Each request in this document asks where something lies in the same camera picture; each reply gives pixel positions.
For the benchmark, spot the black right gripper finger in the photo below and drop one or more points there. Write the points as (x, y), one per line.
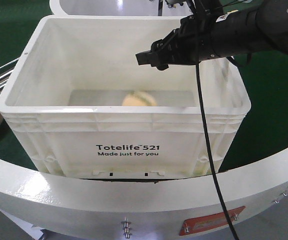
(147, 57)
(161, 66)

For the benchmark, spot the white round conveyor rim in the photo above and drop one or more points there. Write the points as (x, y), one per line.
(166, 210)

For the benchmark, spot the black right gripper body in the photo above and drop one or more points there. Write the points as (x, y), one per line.
(179, 46)

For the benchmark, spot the orange label plate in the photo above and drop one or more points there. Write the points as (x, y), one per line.
(203, 223)

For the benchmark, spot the yellow toy burger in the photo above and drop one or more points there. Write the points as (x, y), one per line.
(139, 98)

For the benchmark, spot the white plastic tote box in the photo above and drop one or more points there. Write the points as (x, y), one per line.
(63, 102)

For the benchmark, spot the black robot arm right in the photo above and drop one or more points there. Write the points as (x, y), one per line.
(209, 33)

